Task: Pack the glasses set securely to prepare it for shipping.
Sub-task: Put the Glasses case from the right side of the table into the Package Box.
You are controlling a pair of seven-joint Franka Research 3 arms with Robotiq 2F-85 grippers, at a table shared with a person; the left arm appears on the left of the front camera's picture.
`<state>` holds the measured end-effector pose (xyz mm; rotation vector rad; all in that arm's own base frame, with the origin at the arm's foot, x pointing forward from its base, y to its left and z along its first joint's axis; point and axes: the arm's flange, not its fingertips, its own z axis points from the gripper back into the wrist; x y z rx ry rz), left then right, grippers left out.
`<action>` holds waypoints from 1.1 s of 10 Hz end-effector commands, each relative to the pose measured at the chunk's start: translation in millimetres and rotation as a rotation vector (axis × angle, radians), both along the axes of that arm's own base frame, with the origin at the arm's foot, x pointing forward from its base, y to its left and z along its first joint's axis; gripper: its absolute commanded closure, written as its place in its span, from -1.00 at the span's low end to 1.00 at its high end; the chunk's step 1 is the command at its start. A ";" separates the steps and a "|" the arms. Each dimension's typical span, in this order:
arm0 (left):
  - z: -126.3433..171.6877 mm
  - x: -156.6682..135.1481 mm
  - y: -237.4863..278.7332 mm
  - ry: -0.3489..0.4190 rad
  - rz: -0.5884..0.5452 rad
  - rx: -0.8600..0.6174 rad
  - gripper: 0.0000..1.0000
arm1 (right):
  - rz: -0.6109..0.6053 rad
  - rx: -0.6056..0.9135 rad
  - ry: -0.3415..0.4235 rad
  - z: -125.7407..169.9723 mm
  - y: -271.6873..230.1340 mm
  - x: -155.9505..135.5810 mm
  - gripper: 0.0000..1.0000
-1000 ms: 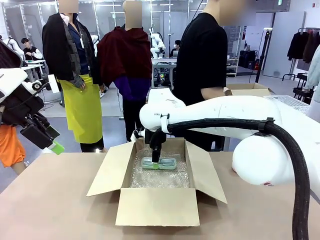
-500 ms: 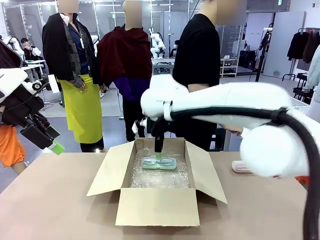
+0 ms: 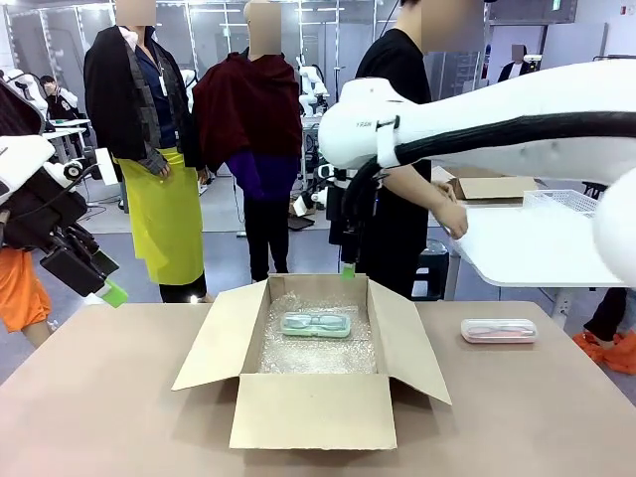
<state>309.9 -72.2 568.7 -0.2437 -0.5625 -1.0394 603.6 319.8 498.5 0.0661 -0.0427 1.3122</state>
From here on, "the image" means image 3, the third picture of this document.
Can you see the green-tipped left gripper finger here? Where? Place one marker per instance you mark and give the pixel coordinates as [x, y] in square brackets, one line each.
[69, 270]
[97, 253]

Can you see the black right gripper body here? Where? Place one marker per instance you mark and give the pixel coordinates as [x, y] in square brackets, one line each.
[349, 233]

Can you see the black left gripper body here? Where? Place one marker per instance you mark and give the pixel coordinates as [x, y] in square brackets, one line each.
[47, 211]

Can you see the small cardboard box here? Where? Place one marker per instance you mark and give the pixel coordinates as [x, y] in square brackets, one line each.
[487, 188]

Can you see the large cardboard box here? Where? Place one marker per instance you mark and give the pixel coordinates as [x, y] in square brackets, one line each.
[313, 417]

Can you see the pink glasses case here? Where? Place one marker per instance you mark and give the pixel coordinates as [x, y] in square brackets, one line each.
[499, 339]

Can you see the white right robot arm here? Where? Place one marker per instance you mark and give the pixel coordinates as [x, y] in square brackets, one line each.
[497, 114]

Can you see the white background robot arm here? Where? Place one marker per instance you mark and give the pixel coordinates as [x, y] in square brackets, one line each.
[313, 84]
[30, 94]

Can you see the person's right forearm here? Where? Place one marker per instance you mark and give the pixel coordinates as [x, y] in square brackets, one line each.
[412, 191]

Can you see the dark-framed glasses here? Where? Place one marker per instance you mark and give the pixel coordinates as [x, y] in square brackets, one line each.
[315, 320]

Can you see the mint green glasses case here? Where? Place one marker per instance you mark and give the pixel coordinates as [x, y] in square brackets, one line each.
[343, 334]

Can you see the pink-framed glasses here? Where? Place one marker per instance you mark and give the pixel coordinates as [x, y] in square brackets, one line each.
[497, 329]

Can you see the person's left hand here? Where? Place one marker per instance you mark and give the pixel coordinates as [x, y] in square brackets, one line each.
[443, 191]

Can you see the person's right hand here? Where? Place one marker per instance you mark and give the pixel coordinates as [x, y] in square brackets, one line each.
[454, 221]

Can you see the black flat floor object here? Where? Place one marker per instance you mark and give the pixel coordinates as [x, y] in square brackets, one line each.
[300, 223]

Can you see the black plastic stool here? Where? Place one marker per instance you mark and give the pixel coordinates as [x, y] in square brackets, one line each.
[431, 270]

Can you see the white background work table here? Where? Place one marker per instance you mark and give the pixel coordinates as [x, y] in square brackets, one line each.
[67, 130]

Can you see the clear bubble wrap sheet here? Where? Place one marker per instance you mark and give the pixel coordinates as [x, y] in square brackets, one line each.
[318, 358]

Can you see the mannequin with black jacket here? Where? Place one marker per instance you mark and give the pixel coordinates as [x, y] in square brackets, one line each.
[15, 109]

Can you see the seated background person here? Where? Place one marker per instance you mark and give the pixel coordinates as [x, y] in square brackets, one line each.
[54, 97]

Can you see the mannequin with yellow apron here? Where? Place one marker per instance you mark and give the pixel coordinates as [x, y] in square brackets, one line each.
[149, 149]

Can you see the mannequin with maroon shawl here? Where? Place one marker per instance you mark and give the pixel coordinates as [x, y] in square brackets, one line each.
[253, 124]

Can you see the person in black T-shirt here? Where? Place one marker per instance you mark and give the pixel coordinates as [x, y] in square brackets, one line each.
[392, 54]

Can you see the white plastic mesh basket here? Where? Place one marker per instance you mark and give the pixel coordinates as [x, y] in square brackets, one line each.
[561, 204]

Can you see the background person black jacket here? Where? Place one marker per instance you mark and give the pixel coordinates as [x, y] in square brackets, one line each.
[514, 67]

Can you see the black trousered legs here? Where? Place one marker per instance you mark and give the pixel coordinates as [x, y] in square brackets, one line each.
[608, 313]

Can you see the orange cloth pile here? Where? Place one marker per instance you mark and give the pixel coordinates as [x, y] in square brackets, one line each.
[611, 353]

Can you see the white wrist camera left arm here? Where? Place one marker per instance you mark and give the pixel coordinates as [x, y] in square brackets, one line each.
[73, 171]

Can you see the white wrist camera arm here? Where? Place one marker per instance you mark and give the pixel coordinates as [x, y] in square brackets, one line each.
[73, 171]
[305, 204]

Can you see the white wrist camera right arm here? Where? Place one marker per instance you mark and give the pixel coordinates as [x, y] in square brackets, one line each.
[305, 204]

